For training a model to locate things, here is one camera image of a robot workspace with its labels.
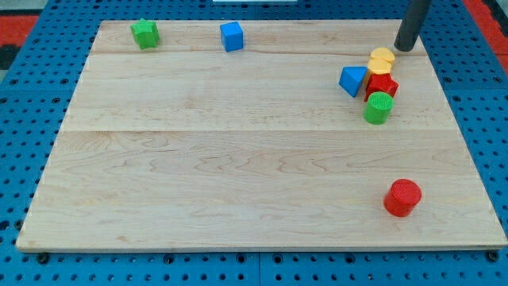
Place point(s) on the blue cube block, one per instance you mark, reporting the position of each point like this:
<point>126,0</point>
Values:
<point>232,36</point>

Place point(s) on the light wooden board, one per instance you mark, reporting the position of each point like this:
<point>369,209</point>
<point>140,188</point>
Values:
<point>189,148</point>

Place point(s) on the blue triangular prism block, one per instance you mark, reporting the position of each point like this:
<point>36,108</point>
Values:
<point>351,79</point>

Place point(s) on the green cylinder block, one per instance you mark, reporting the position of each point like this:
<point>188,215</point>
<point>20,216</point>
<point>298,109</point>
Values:
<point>378,108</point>

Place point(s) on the red star block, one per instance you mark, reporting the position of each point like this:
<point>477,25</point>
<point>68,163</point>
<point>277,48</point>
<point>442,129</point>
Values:
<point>383,83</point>

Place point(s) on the yellow heart block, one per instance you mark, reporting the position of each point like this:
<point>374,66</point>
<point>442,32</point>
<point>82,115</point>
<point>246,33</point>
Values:
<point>381,61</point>

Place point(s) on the green star block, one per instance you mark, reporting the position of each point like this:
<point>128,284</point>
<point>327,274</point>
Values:
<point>145,33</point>

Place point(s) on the red cylinder block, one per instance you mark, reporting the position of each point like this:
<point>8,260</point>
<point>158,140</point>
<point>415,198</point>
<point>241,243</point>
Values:
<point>402,197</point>

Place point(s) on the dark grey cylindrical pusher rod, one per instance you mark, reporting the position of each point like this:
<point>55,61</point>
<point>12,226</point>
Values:
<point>413,20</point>

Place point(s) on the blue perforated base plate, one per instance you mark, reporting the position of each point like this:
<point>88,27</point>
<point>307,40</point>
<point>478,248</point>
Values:
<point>465,52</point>

